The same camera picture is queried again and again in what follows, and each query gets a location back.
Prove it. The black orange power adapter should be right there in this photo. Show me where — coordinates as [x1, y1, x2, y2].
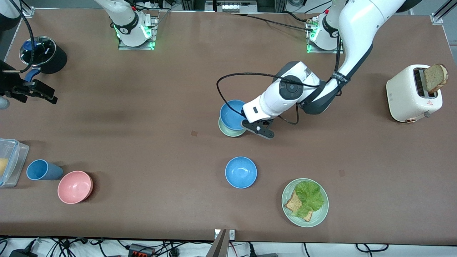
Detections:
[128, 243, 155, 257]

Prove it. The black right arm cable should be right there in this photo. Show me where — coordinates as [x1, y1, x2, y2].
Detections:
[10, 0, 35, 74]

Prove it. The green lettuce leaf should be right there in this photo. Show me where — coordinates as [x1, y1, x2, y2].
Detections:
[291, 181, 325, 219]

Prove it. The brown bread slice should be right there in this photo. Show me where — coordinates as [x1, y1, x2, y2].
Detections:
[285, 191, 315, 222]

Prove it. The blue plastic cup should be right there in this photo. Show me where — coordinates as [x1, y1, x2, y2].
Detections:
[26, 159, 64, 181]

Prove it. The light green plate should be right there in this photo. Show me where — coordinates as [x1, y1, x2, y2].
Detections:
[281, 178, 329, 228]

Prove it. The clear plastic container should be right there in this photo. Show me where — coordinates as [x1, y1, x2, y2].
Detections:
[0, 138, 30, 188]

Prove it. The light green bowl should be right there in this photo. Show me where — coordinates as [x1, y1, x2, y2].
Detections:
[219, 118, 247, 137]

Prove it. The brown toast slice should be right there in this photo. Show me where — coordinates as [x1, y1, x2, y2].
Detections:
[423, 64, 448, 94]

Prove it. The grey equipment box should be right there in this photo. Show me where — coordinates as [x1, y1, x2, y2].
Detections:
[205, 0, 258, 13]

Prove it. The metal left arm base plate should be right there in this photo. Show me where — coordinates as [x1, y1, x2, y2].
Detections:
[306, 18, 345, 54]

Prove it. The black pot with glass lid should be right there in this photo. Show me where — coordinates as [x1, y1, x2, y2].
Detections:
[19, 36, 67, 82]

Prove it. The grey camera post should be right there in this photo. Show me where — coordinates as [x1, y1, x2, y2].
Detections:
[205, 229, 227, 257]

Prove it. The blue bowl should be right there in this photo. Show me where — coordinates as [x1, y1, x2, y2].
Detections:
[220, 100, 247, 131]
[225, 156, 257, 189]

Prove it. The white toaster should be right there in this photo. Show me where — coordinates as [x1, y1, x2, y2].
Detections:
[386, 64, 443, 123]

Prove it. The small white bracket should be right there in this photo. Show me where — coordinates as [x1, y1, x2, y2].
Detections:
[214, 229, 236, 240]

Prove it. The pink bowl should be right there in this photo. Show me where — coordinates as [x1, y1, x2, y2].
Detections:
[57, 171, 94, 205]

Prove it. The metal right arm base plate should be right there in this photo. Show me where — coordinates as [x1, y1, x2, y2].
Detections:
[118, 16, 157, 50]

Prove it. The black looped cable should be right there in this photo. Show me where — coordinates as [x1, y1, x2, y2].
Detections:
[355, 243, 389, 252]

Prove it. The black cable on table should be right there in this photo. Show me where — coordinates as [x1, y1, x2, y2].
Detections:
[232, 13, 315, 32]

